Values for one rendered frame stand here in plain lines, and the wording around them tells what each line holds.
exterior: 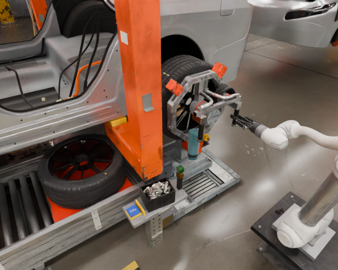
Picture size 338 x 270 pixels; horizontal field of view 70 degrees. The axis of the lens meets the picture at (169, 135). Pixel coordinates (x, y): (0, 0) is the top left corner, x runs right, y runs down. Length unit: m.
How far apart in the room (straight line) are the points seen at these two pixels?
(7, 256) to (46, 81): 1.46
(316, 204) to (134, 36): 1.21
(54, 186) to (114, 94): 0.78
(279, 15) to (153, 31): 3.05
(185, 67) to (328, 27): 2.76
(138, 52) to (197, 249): 1.48
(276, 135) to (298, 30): 2.60
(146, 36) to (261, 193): 1.80
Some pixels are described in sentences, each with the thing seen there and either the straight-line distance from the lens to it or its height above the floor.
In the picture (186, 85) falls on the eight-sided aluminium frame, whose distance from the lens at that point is 1.67.
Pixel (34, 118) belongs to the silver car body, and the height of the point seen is 0.94.
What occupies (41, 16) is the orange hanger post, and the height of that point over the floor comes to 1.16.
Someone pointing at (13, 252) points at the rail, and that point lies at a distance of 1.84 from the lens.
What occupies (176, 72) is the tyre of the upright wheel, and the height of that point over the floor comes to 1.14.
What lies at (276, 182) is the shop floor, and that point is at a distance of 2.63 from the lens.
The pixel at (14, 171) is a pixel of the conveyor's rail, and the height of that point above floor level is 0.32.
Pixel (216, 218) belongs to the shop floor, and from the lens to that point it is 2.19.
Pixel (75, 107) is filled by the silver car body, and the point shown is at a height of 0.93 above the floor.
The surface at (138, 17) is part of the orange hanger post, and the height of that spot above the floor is 1.57.
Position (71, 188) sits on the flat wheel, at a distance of 1.82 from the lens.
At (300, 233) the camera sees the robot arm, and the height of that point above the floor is 0.57.
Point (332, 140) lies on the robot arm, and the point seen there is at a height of 1.03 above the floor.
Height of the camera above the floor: 1.78
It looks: 36 degrees down
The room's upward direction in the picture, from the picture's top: straight up
